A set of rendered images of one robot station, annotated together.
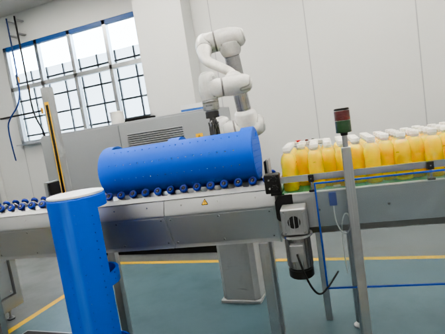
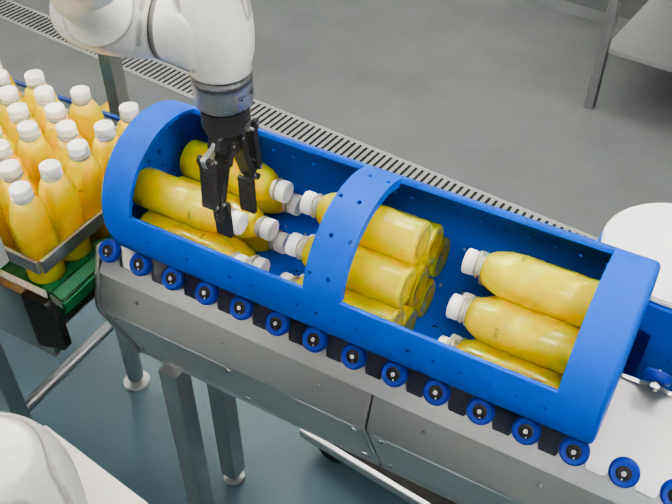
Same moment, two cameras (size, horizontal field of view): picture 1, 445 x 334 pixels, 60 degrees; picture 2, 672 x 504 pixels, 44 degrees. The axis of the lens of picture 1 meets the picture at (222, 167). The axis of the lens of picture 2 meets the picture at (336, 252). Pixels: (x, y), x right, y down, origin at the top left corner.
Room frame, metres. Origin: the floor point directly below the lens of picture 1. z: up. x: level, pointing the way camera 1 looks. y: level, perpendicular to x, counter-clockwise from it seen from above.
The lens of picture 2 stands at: (3.15, 0.44, 2.02)
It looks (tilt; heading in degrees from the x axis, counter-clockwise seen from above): 43 degrees down; 194
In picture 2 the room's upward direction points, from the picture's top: straight up
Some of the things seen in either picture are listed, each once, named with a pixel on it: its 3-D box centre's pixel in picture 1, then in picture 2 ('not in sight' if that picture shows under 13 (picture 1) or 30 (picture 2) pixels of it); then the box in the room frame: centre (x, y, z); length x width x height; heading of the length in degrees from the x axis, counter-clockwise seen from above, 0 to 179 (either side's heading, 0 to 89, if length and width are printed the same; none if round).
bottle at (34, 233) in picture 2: not in sight; (35, 234); (2.16, -0.40, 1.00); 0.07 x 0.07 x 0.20
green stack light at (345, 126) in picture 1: (343, 126); not in sight; (1.59, -0.51, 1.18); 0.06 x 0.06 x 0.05
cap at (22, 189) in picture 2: not in sight; (20, 190); (2.16, -0.40, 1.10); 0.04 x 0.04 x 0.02
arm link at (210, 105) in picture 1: (210, 106); (222, 87); (2.16, 0.01, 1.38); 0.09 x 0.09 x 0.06
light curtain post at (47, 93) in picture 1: (69, 207); not in sight; (2.74, 1.12, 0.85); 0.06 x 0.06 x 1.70; 75
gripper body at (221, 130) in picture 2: (212, 119); (227, 129); (2.16, 0.01, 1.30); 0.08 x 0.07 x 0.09; 165
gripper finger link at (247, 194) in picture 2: not in sight; (247, 194); (2.13, 0.02, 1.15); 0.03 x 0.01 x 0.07; 75
